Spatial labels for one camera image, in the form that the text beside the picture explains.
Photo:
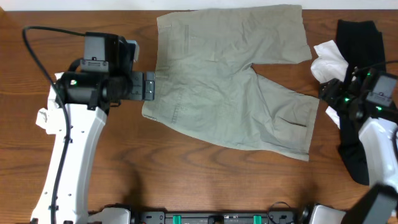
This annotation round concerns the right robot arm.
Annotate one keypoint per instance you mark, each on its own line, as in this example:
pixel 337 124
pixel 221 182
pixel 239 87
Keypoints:
pixel 368 132

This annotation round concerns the white garment on right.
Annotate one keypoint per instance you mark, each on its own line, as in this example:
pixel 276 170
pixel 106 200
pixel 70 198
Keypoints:
pixel 329 64

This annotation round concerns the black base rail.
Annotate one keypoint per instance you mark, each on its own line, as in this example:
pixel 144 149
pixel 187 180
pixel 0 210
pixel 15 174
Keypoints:
pixel 279 213

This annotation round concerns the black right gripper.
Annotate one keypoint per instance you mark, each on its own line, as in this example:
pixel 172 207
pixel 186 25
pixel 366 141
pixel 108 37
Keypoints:
pixel 329 92

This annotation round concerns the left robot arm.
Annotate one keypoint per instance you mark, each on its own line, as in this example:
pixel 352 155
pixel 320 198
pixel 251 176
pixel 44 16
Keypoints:
pixel 77 109

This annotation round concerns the black garment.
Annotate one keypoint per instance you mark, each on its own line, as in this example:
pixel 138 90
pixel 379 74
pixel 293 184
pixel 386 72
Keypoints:
pixel 361 45

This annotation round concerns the white folded garment on left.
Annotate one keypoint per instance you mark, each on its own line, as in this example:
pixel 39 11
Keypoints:
pixel 51 118

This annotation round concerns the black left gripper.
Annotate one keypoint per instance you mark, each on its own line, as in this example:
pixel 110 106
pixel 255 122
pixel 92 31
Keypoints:
pixel 137 85

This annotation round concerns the grey-green shorts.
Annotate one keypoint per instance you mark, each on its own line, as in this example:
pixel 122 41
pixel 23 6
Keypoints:
pixel 206 88

